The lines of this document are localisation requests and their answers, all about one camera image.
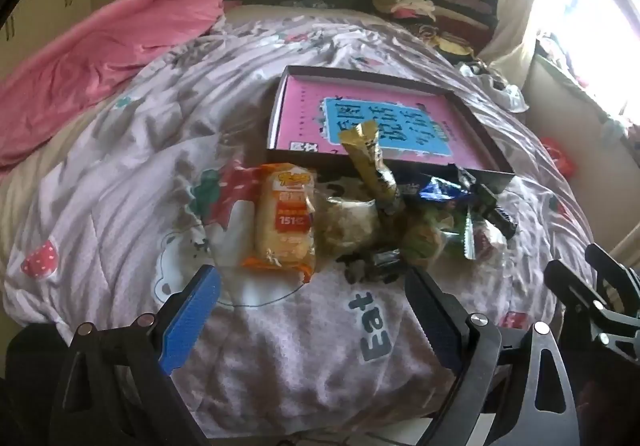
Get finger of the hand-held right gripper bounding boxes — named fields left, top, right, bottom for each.
left=545, top=260, right=640, bottom=357
left=586, top=243, right=640, bottom=322

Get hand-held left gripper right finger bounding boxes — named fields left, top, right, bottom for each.
left=404, top=267, right=581, bottom=446

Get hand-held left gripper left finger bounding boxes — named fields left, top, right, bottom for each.
left=50, top=265, right=222, bottom=446

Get green snack packet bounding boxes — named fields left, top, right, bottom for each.
left=395, top=206, right=471, bottom=269

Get dark striped snack packet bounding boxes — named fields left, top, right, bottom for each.
left=336, top=249, right=408, bottom=284

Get clear round pastry packet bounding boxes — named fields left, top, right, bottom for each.
left=462, top=216, right=508, bottom=262

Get dark chocolate bar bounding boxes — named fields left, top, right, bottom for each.
left=462, top=169, right=521, bottom=242

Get clear flaky pastry packet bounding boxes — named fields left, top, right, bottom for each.
left=315, top=193, right=386, bottom=257

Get blue snack packet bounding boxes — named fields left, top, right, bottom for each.
left=400, top=173, right=473, bottom=204

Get orange snack packet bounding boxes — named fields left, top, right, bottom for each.
left=241, top=163, right=319, bottom=284

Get shallow cardboard box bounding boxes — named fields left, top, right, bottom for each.
left=265, top=65, right=516, bottom=194

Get yellow snack bar packet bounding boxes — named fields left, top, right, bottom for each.
left=340, top=120, right=401, bottom=204

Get printed lilac quilt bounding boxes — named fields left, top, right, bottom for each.
left=0, top=6, right=601, bottom=446

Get white plastic bag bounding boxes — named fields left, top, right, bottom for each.
left=460, top=61, right=526, bottom=112

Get clothes on windowsill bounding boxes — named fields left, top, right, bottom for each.
left=535, top=29, right=640, bottom=142

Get pink book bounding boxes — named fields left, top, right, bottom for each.
left=272, top=76, right=501, bottom=172

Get pink blanket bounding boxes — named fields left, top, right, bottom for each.
left=0, top=0, right=227, bottom=167

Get white curtain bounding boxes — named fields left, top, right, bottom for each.
left=480, top=0, right=566, bottom=82

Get blue patterned garment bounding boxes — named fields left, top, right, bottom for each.
left=280, top=0, right=351, bottom=11

